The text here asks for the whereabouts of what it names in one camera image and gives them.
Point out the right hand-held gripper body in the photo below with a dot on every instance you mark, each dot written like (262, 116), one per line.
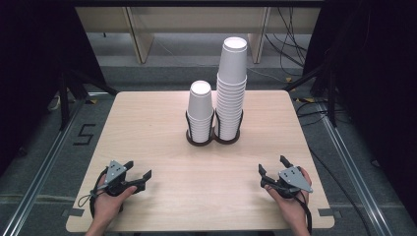
(293, 180)

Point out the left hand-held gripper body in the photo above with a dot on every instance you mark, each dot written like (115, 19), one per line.
(114, 172)

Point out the tall stack of paper cups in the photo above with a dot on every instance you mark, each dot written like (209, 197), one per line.
(230, 108)

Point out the person's right hand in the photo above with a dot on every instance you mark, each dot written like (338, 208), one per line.
(293, 209)

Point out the person's left hand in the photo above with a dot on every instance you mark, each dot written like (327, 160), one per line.
(106, 206)

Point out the black tape strip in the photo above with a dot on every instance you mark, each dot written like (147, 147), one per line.
(73, 212)
(329, 213)

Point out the yellow tape piece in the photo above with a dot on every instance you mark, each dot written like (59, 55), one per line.
(306, 99)
(288, 79)

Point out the black metal stand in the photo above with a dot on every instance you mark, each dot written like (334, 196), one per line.
(331, 98)
(64, 98)

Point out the short stack of paper cups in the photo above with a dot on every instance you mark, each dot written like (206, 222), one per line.
(200, 101)

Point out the dark curtain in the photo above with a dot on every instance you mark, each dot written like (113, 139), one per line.
(377, 82)
(29, 65)

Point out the light wooden desk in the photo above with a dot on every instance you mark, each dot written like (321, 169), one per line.
(196, 19)

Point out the aluminium floor rail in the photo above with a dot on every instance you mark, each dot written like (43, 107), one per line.
(49, 157)
(347, 157)

